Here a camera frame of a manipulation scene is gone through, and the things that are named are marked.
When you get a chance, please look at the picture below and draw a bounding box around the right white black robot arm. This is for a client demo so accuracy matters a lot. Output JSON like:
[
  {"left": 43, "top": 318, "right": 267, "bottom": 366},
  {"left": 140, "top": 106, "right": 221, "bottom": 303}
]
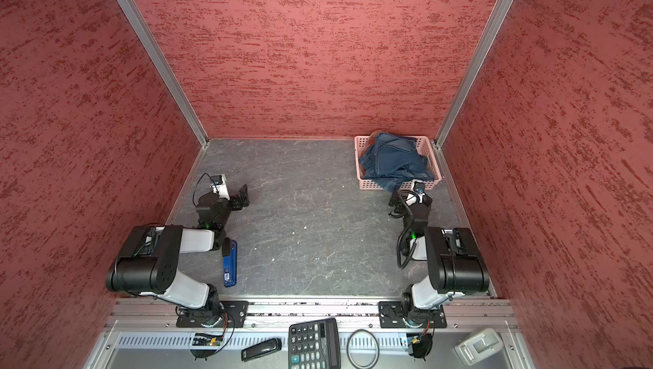
[{"left": 379, "top": 188, "right": 490, "bottom": 329}]

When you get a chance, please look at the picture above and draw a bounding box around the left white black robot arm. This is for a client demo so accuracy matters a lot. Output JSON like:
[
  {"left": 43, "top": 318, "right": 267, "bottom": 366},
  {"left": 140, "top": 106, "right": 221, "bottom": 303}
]
[{"left": 105, "top": 184, "right": 249, "bottom": 328}]

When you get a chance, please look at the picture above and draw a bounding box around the denim skirt in basket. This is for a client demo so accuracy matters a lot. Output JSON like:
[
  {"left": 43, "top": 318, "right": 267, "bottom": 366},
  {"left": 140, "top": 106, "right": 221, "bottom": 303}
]
[{"left": 359, "top": 133, "right": 436, "bottom": 192}]

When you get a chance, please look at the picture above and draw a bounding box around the red cloth in basket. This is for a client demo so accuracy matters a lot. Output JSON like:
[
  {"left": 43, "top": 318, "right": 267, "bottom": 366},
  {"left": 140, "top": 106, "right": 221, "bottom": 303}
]
[{"left": 368, "top": 130, "right": 385, "bottom": 144}]

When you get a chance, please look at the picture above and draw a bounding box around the pink perforated plastic basket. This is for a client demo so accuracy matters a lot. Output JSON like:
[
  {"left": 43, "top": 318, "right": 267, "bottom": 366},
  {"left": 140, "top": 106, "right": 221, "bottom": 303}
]
[{"left": 354, "top": 135, "right": 443, "bottom": 191}]

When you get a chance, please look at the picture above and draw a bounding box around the left circuit board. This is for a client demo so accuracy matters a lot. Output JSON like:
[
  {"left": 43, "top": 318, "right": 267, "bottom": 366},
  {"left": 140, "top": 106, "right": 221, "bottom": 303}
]
[{"left": 191, "top": 333, "right": 224, "bottom": 348}]

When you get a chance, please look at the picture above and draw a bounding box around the circuit board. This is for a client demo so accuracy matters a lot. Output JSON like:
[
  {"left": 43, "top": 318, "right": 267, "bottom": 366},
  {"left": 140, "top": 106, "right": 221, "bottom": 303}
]
[
  {"left": 191, "top": 333, "right": 224, "bottom": 348},
  {"left": 406, "top": 333, "right": 433, "bottom": 360}
]

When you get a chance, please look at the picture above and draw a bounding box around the right circuit board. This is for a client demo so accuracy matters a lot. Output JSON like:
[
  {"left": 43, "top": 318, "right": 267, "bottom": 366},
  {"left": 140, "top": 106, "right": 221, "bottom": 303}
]
[{"left": 406, "top": 333, "right": 433, "bottom": 360}]

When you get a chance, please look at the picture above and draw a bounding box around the grey white box device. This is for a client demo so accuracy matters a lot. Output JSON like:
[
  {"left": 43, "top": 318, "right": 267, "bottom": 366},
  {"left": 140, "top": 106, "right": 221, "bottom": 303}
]
[{"left": 453, "top": 328, "right": 504, "bottom": 367}]

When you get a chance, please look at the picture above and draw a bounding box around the black calculator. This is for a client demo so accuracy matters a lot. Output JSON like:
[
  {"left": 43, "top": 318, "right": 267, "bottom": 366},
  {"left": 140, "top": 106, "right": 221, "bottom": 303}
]
[{"left": 288, "top": 317, "right": 342, "bottom": 369}]

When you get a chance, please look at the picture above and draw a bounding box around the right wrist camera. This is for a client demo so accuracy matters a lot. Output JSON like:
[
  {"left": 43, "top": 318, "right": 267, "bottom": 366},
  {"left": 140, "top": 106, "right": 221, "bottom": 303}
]
[{"left": 406, "top": 180, "right": 426, "bottom": 206}]

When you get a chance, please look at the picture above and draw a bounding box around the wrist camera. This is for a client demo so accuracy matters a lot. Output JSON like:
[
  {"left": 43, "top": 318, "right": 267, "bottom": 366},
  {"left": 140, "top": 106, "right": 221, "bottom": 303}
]
[
  {"left": 209, "top": 174, "right": 230, "bottom": 199},
  {"left": 406, "top": 180, "right": 426, "bottom": 206}
]

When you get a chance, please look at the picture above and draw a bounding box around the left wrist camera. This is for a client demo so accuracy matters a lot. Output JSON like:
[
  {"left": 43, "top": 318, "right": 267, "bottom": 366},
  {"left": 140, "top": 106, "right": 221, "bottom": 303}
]
[{"left": 209, "top": 174, "right": 230, "bottom": 199}]

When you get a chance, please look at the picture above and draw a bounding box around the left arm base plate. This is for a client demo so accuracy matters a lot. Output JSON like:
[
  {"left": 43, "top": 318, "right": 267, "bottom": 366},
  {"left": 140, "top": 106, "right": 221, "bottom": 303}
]
[{"left": 176, "top": 300, "right": 249, "bottom": 329}]

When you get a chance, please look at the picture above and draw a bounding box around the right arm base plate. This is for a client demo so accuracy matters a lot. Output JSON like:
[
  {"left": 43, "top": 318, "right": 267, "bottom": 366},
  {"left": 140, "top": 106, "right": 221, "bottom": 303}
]
[{"left": 378, "top": 301, "right": 447, "bottom": 330}]

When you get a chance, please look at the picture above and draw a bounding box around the aluminium front rail frame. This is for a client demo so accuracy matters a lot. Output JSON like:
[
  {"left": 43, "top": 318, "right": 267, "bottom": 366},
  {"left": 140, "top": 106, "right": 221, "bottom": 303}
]
[{"left": 85, "top": 296, "right": 534, "bottom": 368}]

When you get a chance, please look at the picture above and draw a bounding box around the black cable loop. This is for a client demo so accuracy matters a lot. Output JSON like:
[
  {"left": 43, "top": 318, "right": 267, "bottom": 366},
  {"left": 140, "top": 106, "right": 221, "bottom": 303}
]
[{"left": 346, "top": 328, "right": 381, "bottom": 369}]

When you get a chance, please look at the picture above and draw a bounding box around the right aluminium corner post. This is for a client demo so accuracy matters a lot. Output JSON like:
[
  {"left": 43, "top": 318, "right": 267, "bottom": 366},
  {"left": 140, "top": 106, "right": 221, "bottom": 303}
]
[{"left": 435, "top": 0, "right": 515, "bottom": 151}]

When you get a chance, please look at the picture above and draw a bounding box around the aluminium corner post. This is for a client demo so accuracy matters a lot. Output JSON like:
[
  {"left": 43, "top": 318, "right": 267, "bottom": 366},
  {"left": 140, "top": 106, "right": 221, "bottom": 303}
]
[
  {"left": 117, "top": 0, "right": 210, "bottom": 147},
  {"left": 435, "top": 0, "right": 515, "bottom": 151}
]

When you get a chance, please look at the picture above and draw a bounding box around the left aluminium corner post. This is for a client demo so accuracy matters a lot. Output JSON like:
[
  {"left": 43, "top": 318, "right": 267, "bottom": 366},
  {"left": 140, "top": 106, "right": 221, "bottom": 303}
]
[{"left": 117, "top": 0, "right": 210, "bottom": 147}]

